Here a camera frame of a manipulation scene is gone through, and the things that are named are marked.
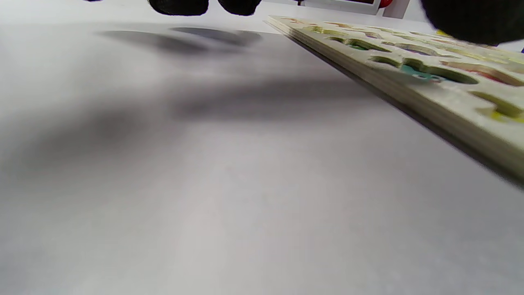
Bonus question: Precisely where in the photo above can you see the person's left hand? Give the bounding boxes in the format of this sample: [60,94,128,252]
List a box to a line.
[147,0,524,45]

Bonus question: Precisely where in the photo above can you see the wooden math block puzzle board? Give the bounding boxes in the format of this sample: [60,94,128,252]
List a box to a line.
[264,16,524,189]

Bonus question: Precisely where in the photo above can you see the glass door display cabinet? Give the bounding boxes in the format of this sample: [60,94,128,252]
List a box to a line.
[301,0,410,19]

